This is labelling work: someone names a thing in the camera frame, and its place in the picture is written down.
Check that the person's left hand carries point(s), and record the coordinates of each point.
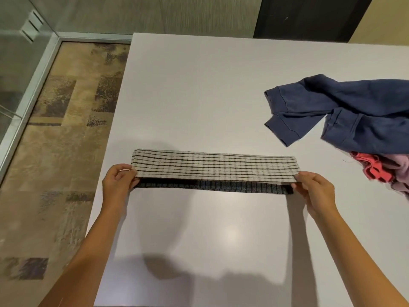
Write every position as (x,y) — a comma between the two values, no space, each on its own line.
(118,185)

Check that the person's right hand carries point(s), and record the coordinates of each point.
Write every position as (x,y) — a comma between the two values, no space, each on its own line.
(318,195)

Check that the red garment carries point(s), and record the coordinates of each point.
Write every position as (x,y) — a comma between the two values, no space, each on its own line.
(374,169)

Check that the mauve striped t-shirt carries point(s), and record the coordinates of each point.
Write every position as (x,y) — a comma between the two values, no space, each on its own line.
(401,169)

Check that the striped knit top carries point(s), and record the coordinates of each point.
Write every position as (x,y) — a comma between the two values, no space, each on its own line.
(217,166)

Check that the navy blue hoodie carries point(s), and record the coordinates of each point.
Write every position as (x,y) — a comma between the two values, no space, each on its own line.
(367,105)

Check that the person's left forearm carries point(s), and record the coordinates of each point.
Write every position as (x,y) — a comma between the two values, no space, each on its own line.
(86,262)

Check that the person's right forearm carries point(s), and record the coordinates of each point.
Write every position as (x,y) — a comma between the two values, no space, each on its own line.
(358,262)

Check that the black mesh office chair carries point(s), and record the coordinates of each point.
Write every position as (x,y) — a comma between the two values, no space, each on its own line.
(313,15)

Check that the metal glass door bracket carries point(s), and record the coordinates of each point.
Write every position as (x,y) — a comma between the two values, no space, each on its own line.
(32,27)

